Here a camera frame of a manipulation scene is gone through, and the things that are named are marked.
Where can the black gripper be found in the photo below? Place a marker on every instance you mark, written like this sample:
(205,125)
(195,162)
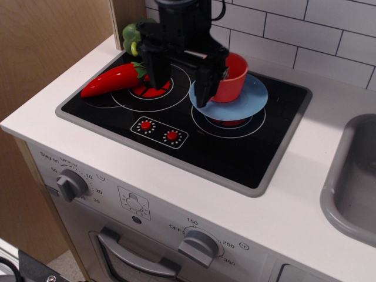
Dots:
(183,34)

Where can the red plastic cup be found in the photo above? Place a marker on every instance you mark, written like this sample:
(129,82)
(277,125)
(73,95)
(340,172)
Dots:
(230,88)

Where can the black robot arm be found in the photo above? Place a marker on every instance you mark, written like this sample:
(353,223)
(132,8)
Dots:
(183,35)

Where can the blue plastic plate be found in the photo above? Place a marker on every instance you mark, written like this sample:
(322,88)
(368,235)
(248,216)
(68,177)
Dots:
(252,99)

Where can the red toy chili pepper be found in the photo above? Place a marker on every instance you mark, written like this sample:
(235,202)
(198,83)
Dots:
(121,77)

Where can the green toy bell pepper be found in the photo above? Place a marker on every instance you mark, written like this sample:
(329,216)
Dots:
(131,36)

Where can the black toy stovetop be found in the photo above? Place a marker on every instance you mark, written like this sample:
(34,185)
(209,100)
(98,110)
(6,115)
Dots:
(241,155)

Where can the grey timer knob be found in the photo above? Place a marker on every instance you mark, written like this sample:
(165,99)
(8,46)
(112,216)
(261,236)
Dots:
(71,185)

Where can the grey temperature knob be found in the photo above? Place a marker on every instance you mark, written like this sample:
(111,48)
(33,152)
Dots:
(199,247)

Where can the grey toy sink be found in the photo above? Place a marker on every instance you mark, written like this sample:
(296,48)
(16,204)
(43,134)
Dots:
(348,195)

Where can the grey oven door handle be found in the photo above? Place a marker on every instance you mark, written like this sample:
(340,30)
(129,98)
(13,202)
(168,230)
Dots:
(164,268)

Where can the black base with cable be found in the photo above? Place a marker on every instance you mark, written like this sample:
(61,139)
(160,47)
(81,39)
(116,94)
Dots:
(29,269)

